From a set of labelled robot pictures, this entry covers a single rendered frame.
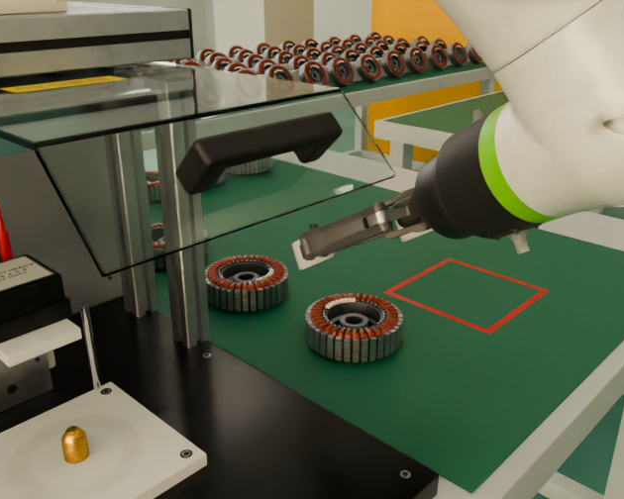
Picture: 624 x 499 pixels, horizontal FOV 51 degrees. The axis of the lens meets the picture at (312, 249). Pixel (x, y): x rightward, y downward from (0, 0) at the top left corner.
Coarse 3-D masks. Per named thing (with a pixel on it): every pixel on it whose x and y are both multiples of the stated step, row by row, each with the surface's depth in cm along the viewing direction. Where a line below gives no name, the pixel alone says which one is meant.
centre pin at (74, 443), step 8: (64, 432) 52; (72, 432) 52; (80, 432) 52; (64, 440) 52; (72, 440) 52; (80, 440) 52; (64, 448) 52; (72, 448) 52; (80, 448) 52; (64, 456) 52; (72, 456) 52; (80, 456) 52
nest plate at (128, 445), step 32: (64, 416) 58; (96, 416) 58; (128, 416) 58; (0, 448) 54; (32, 448) 54; (96, 448) 54; (128, 448) 54; (160, 448) 54; (192, 448) 54; (0, 480) 51; (32, 480) 51; (64, 480) 51; (96, 480) 51; (128, 480) 51; (160, 480) 51
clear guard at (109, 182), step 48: (0, 96) 46; (48, 96) 46; (96, 96) 46; (144, 96) 46; (192, 96) 46; (240, 96) 46; (288, 96) 46; (336, 96) 49; (48, 144) 34; (96, 144) 36; (144, 144) 37; (192, 144) 39; (336, 144) 46; (96, 192) 34; (144, 192) 36; (240, 192) 39; (288, 192) 41; (336, 192) 44; (96, 240) 33; (144, 240) 34; (192, 240) 36
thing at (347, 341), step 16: (320, 304) 77; (336, 304) 77; (352, 304) 78; (368, 304) 78; (384, 304) 77; (320, 320) 73; (336, 320) 78; (352, 320) 76; (368, 320) 78; (384, 320) 74; (400, 320) 74; (320, 336) 72; (336, 336) 71; (352, 336) 71; (368, 336) 70; (384, 336) 71; (400, 336) 74; (320, 352) 72; (336, 352) 71; (352, 352) 71; (368, 352) 71; (384, 352) 72
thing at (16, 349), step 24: (0, 264) 55; (24, 264) 55; (0, 288) 50; (24, 288) 51; (48, 288) 52; (0, 312) 50; (24, 312) 51; (48, 312) 53; (0, 336) 50; (24, 336) 52; (48, 336) 52; (72, 336) 52; (24, 360) 50
